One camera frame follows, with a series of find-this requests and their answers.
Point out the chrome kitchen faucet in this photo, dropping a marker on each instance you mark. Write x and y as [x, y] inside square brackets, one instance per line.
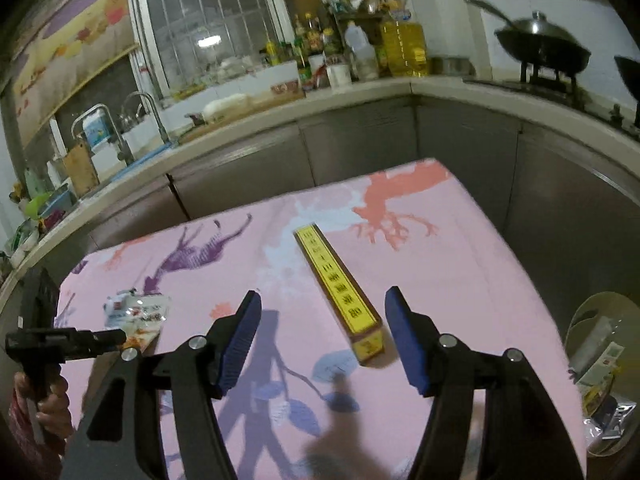
[112, 132]

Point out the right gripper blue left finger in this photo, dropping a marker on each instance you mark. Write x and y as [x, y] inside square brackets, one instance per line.
[232, 337]

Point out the wooden cutting board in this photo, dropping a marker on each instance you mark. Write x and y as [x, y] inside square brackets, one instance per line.
[80, 169]

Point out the gas stove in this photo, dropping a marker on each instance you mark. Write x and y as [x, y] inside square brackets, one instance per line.
[559, 88]

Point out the steel wok with lid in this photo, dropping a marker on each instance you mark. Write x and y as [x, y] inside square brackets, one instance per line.
[538, 42]

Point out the large cooking oil bottle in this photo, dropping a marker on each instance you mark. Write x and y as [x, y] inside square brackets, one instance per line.
[405, 48]

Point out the person left hand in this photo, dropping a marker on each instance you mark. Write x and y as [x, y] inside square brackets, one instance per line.
[52, 413]

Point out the pink floral tablecloth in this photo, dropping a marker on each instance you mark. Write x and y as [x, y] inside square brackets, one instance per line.
[304, 407]

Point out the black frying pan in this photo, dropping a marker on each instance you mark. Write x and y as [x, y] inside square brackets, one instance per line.
[629, 70]

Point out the long yellow box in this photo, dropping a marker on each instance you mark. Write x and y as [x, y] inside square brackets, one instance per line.
[359, 320]

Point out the beige trash bin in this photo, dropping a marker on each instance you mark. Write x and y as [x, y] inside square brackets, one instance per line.
[602, 345]

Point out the white mug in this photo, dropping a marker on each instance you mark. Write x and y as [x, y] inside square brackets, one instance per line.
[339, 75]

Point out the white snack bag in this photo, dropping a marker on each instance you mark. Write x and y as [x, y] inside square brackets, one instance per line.
[140, 317]

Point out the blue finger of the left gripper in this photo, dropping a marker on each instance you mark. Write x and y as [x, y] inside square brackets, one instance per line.
[108, 340]

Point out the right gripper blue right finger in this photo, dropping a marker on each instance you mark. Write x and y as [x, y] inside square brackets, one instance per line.
[412, 334]

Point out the white plastic jug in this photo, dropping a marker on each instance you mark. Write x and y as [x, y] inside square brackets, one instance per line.
[363, 53]

